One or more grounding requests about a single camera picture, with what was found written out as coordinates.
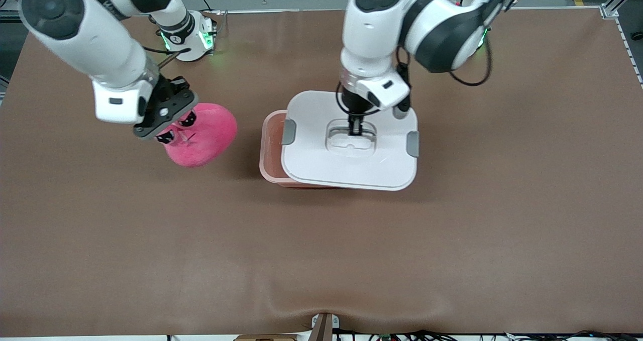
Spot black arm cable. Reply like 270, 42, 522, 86
396, 0, 523, 108
142, 46, 192, 71

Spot aluminium table edge rail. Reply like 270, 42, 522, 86
121, 6, 603, 18

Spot pink plush toy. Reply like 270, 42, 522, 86
156, 103, 238, 168

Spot brown table mat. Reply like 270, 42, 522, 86
0, 7, 643, 337

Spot white box lid grey clips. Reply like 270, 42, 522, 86
280, 90, 420, 191

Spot brown cardboard piece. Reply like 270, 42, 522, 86
234, 334, 298, 341

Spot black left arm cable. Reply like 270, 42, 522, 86
396, 0, 523, 108

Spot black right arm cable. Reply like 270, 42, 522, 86
142, 46, 192, 71

